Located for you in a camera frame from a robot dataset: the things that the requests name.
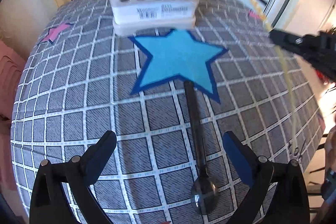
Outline pink star mat left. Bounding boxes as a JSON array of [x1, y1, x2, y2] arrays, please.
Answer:
[[39, 22, 73, 44]]

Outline pink star mat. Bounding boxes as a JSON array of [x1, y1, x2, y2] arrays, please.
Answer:
[[39, 22, 73, 44], [248, 10, 263, 21]]

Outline pink plastic stools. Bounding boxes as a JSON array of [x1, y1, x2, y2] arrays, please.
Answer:
[[1, 42, 25, 191]]

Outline black handled large spoon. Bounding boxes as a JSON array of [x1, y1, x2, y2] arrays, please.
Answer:
[[183, 81, 219, 215]]

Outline grey checkered tablecloth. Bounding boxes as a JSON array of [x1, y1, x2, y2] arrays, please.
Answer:
[[11, 0, 323, 223]]

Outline pink star mat right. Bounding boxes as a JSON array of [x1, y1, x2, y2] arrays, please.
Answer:
[[248, 10, 263, 21]]

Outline blue patterned chopstick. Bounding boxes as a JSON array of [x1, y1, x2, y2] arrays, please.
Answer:
[[240, 0, 299, 159]]

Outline blue star mat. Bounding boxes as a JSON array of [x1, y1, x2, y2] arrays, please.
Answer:
[[128, 29, 228, 103]]

